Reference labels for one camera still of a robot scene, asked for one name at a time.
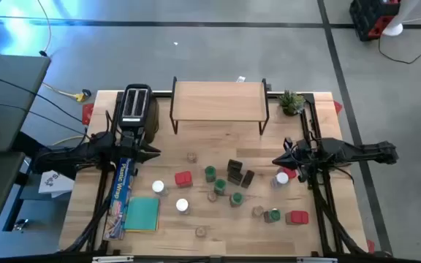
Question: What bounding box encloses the green-lid oregano spice jar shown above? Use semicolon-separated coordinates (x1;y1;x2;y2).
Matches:
229;191;244;208
213;178;228;196
204;165;217;183
263;207;282;224

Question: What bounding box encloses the red and black tool case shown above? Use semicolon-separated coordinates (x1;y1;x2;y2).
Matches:
349;0;402;42

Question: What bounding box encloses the white-lid bagel seasoning jar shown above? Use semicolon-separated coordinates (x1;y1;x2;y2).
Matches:
175;198;191;216
270;171;290;189
151;180;168;197

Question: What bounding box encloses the red cube right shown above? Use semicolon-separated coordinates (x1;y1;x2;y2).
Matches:
285;210;310;226

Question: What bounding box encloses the black two-slot toaster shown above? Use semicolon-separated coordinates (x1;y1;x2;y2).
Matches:
117;83;159;145

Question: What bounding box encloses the black cable bundle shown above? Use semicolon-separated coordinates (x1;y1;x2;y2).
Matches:
64;189;113;254
311;182;367;256

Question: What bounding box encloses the silver metal bracket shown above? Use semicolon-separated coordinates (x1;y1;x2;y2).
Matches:
296;256;338;263
91;255;134;263

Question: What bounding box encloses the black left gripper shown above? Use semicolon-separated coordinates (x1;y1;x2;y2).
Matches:
121;140;162;166

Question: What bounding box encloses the yellow power cord plug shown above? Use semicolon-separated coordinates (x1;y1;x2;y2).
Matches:
42;82;93;103

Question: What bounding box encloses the white paper with logo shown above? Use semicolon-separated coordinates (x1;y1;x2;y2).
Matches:
37;169;76;199

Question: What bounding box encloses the white stand base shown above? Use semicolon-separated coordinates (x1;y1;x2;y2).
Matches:
381;0;421;37

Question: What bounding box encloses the wooden shelf black frame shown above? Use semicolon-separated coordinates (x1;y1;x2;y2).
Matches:
169;75;272;136

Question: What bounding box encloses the thin yellow floor cable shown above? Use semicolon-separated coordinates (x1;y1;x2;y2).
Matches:
34;0;53;58

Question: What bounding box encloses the small metal clip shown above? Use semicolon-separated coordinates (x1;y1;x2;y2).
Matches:
12;218;29;232

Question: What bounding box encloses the blue plastic wrap box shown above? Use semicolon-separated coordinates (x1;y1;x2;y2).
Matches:
102;157;138;241

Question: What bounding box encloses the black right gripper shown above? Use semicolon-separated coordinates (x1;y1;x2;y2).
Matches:
271;140;325;171

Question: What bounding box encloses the black desk cable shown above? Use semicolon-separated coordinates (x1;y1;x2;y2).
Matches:
0;71;87;125
0;101;89;138

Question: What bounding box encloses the succulent in black pot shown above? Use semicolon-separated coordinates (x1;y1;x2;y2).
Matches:
278;89;306;117

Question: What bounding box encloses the black floor cable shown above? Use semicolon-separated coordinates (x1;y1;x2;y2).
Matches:
377;34;421;66

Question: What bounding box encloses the black metal rig frame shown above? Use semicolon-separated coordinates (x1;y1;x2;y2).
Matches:
62;90;394;259

